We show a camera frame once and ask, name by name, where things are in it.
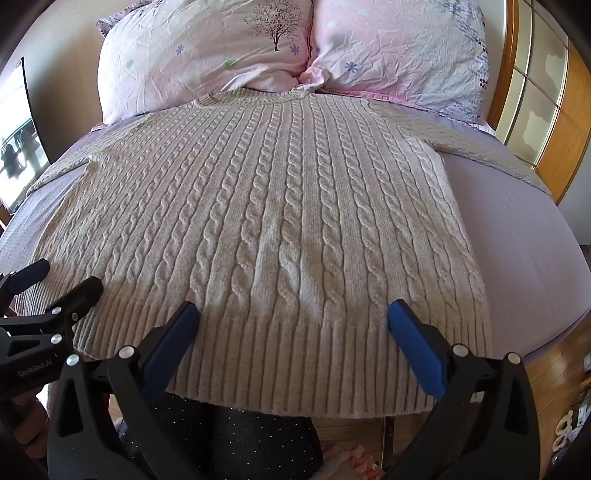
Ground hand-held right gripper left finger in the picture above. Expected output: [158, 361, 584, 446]
[46, 301, 203, 480]

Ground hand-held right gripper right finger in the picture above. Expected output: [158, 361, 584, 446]
[387, 299, 542, 480]

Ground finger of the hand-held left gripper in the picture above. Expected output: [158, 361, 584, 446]
[25, 275, 105, 344]
[0, 258, 51, 303]

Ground beige cable knit sweater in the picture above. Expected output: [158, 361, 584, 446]
[14, 88, 555, 420]

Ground person's left hand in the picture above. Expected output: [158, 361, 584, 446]
[8, 385, 51, 455]

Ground person's dark dotted pants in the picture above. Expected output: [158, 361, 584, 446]
[117, 391, 324, 480]

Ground pink white cloth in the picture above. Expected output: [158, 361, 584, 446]
[321, 440, 386, 480]

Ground white plastic object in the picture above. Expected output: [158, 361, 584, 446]
[551, 404, 585, 455]

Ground pink tree print pillow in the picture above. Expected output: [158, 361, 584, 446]
[96, 0, 315, 126]

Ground wooden headboard with panels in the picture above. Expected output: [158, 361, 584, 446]
[496, 0, 591, 206]

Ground pink flower print pillow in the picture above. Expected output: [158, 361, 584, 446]
[295, 0, 491, 125]

